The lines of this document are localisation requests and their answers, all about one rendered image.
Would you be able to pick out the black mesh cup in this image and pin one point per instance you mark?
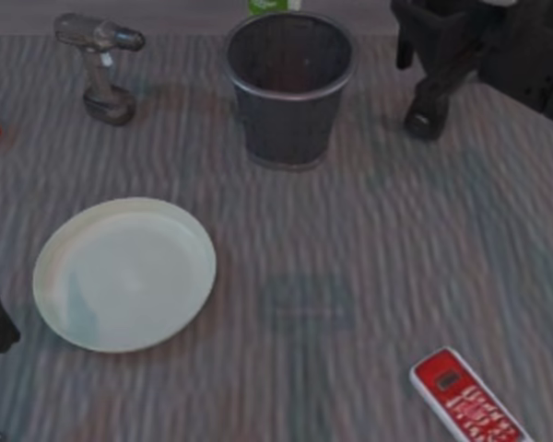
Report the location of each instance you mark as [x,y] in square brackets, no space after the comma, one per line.
[288,87]

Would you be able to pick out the green and white box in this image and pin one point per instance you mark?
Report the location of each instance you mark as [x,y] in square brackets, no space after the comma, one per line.
[269,4]

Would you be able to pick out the red and white remote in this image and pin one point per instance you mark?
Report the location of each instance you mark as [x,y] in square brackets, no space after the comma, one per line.
[470,399]

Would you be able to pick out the grey toy power drill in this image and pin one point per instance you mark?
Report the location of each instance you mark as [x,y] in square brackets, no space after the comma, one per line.
[100,69]

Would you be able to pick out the white round plate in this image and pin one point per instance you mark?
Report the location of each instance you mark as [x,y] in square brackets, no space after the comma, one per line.
[124,275]

